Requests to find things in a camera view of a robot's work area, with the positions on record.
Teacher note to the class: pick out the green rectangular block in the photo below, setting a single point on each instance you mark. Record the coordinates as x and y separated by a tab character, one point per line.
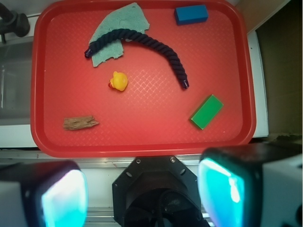
206	112

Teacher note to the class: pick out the black clamp knob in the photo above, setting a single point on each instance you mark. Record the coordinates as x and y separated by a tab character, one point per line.
12	22

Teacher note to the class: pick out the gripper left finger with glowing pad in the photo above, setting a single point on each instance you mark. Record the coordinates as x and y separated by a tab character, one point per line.
47	194

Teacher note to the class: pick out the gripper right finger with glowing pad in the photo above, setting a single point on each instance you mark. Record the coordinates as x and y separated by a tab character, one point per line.
253	185

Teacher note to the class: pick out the brown wood bark piece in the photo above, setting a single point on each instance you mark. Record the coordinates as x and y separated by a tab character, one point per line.
78	123

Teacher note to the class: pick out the blue rectangular block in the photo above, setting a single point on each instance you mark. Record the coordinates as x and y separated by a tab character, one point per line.
191	14

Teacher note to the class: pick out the red plastic tray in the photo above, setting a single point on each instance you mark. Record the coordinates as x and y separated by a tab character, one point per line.
151	117

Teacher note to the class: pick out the yellow rubber duck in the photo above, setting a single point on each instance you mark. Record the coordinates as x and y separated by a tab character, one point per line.
119	81

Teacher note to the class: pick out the teal cloth rag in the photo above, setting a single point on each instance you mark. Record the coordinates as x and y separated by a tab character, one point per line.
128	17

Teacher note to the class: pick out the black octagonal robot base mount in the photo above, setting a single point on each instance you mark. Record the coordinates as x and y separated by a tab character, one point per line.
157	192

